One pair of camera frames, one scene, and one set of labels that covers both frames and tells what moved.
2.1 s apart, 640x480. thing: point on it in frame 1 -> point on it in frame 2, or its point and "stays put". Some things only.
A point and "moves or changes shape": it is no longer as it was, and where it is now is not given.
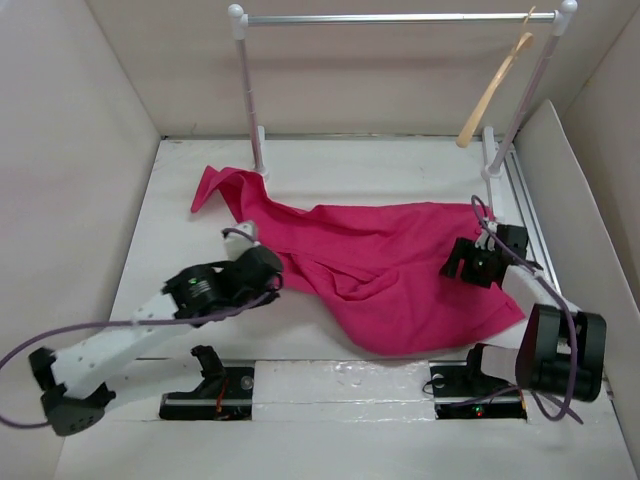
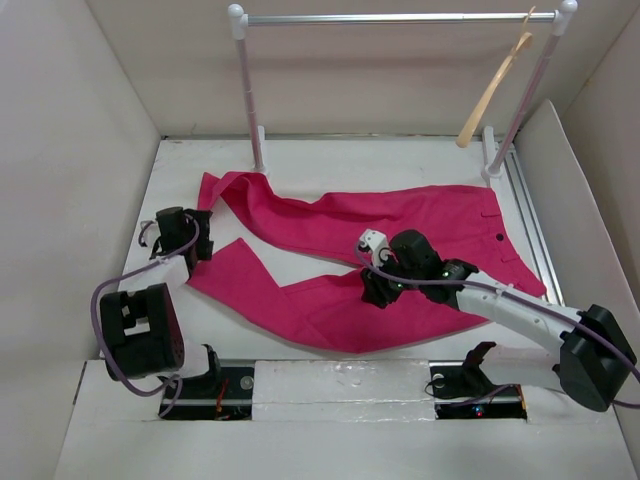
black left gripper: x=268 y=290 -> x=203 y=249
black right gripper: x=466 y=249 -> x=371 y=292
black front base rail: x=227 y=393 stays put
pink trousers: x=374 y=275 moves or changes shape
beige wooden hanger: x=525 y=41 stays put
